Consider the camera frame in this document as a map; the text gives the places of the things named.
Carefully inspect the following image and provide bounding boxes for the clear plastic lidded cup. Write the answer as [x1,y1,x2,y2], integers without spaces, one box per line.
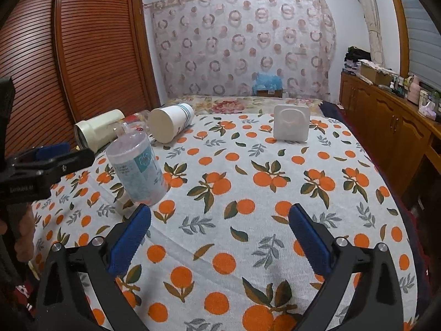
[105,131,167,206]

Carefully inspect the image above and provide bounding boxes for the floral clear glass cup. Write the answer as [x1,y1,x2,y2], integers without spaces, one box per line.
[122,110,150,135]

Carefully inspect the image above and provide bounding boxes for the white paper cup blue stripes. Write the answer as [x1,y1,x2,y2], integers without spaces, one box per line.
[147,103,195,143]

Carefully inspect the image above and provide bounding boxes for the person's left hand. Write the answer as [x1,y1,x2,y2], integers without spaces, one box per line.
[14,203,35,263]

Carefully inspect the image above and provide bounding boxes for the cream insulated mug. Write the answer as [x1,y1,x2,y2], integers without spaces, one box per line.
[74,109,125,153]

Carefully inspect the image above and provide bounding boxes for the orange print table cloth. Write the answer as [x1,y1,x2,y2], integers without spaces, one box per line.
[32,114,418,330]

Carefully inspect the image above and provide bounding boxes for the white square mug green label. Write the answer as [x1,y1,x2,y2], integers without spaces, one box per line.
[273,104,311,143]

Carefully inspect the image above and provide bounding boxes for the wooden sideboard cabinet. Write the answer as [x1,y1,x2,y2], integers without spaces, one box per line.
[338,71,441,211]

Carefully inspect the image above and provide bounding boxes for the brown louvered wardrobe door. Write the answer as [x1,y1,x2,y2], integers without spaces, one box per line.
[1,0,160,155]

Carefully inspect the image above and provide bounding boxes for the floral bed cover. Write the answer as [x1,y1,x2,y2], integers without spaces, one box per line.
[163,95,324,117]

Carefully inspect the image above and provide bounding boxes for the brown cardboard box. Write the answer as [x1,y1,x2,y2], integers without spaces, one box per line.
[256,90,283,98]

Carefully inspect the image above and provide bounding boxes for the blue plastic bag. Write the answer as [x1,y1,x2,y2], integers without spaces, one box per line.
[252,73,283,95]

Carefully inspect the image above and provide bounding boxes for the pink kettle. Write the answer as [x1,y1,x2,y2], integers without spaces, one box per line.
[407,76,421,105]

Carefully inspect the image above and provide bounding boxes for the cardboard box on cabinet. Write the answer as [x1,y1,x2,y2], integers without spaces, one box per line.
[359,62,393,86]

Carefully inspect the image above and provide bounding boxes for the stack of folded clothes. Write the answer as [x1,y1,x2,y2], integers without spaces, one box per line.
[343,46,372,75]

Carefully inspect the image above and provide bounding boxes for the patterned lace curtain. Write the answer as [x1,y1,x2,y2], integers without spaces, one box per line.
[149,0,336,101]

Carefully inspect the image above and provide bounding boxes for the grey window shutter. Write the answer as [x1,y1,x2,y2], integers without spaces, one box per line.
[401,0,440,92]

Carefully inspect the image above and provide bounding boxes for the cream lace side curtain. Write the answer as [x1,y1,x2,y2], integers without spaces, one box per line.
[359,0,384,66]

